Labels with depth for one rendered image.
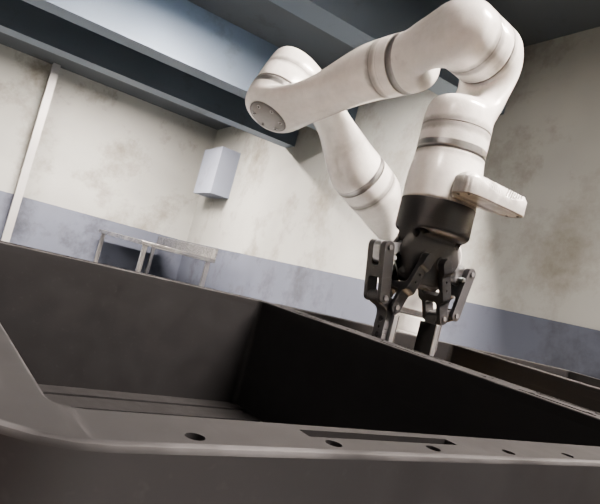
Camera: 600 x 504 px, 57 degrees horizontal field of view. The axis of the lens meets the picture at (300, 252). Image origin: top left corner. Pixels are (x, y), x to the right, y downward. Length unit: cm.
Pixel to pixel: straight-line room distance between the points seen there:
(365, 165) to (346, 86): 21
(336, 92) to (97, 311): 40
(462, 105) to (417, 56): 8
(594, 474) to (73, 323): 39
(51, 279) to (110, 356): 8
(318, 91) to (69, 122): 709
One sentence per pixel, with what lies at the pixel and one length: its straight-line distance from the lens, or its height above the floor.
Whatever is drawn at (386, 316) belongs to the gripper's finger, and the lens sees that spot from 54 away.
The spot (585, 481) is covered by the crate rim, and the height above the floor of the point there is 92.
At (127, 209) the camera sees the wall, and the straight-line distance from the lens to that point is 782.
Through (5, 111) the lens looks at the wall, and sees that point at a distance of 769.
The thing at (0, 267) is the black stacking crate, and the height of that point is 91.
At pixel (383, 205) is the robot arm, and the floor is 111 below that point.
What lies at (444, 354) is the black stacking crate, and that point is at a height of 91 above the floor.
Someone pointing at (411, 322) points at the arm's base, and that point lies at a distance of 100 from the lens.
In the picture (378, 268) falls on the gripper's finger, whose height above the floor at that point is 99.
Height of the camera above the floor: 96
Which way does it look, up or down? 3 degrees up
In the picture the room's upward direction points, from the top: 15 degrees clockwise
